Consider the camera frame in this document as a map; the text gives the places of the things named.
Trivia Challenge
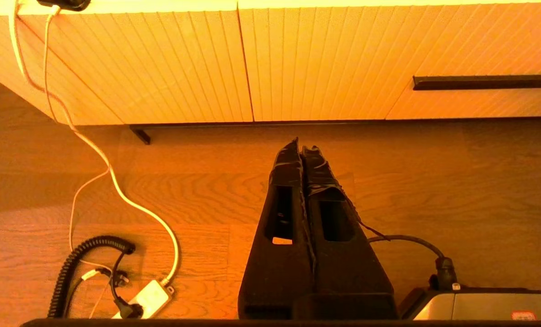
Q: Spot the black cable with connector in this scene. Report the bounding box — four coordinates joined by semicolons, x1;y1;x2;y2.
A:
368;235;458;291

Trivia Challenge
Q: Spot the black plug with cable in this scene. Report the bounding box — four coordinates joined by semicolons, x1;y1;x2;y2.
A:
109;252;144;319

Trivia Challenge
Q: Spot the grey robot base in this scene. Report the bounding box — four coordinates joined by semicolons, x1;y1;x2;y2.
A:
400;285;541;321

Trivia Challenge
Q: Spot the thick white cable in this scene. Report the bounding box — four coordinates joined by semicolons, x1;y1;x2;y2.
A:
8;0;181;287

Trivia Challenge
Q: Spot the black coiled cable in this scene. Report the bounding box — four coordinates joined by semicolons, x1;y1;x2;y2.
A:
47;235;137;318

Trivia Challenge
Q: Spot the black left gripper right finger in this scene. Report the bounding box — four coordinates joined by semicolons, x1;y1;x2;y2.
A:
301;145;396;296

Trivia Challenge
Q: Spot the white cabinet drawer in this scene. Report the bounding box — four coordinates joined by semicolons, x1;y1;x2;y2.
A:
237;1;541;122

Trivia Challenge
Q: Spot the white power strip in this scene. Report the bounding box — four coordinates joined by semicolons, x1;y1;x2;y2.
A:
112;279;174;319

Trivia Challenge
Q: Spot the thin white cable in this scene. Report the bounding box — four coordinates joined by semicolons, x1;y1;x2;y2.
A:
42;5;113;318

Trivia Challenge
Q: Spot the white low cabinet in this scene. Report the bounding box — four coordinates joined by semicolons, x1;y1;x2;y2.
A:
0;0;541;125

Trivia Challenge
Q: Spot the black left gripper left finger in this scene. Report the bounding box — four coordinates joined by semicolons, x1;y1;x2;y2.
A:
238;138;316;319

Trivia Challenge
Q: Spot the white ribbed cabinet front panel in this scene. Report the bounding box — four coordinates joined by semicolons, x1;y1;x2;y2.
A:
16;10;254;125
0;14;125;125

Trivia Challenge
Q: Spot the black smartphone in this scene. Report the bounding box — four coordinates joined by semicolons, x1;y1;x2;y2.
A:
36;0;91;12

